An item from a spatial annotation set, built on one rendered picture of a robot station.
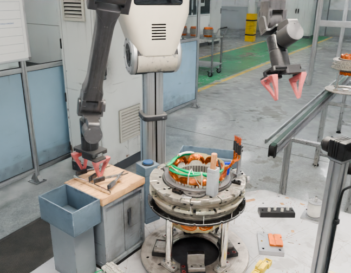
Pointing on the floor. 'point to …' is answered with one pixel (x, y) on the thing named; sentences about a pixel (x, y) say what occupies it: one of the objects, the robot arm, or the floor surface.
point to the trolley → (213, 53)
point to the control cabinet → (215, 19)
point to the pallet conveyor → (288, 136)
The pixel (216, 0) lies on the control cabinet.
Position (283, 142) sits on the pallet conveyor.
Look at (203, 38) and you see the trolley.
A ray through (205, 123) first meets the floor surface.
